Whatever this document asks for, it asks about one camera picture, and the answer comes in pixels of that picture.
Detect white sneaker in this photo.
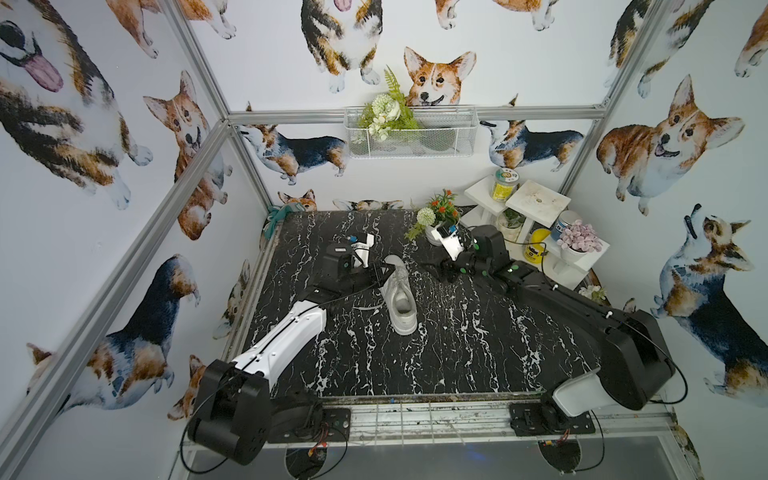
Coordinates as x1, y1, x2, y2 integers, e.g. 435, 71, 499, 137
380, 255, 418, 336

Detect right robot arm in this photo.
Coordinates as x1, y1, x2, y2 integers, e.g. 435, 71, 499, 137
427, 225, 682, 418

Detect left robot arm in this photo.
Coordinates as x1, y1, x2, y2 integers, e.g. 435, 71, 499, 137
181, 235, 394, 465

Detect cream bumpy pot plant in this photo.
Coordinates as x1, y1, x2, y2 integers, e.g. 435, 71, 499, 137
496, 208, 526, 242

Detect white pot orange flowers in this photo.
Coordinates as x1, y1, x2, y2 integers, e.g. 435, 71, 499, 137
405, 189, 461, 246

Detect yellow round container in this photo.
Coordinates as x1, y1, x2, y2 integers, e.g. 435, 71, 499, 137
524, 228, 550, 265

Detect white stepped shelf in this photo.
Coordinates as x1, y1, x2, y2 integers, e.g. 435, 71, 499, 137
460, 176, 610, 291

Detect clear jar yellow label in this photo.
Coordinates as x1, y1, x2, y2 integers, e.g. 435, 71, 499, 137
491, 168, 519, 202

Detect teal cloth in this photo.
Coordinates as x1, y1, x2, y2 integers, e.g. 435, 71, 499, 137
262, 205, 295, 241

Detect blue white can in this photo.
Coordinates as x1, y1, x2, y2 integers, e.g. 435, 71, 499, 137
550, 210, 581, 241

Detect pink flowers white pot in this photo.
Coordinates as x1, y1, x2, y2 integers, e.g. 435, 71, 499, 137
557, 220, 603, 264

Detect white green artificial flowers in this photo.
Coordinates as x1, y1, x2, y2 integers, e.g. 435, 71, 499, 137
357, 66, 422, 142

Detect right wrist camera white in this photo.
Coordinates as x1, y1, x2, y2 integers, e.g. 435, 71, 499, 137
426, 224, 464, 261

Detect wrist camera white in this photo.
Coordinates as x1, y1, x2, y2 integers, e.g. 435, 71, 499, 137
426, 224, 464, 261
349, 233, 375, 268

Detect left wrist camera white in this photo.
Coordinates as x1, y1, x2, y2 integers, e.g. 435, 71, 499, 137
349, 233, 375, 268

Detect white wire basket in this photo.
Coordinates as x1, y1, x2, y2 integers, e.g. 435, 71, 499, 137
344, 106, 479, 159

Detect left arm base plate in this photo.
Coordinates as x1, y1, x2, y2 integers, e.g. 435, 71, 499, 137
267, 407, 352, 444

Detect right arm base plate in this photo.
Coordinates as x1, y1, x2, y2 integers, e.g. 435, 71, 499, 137
509, 402, 596, 437

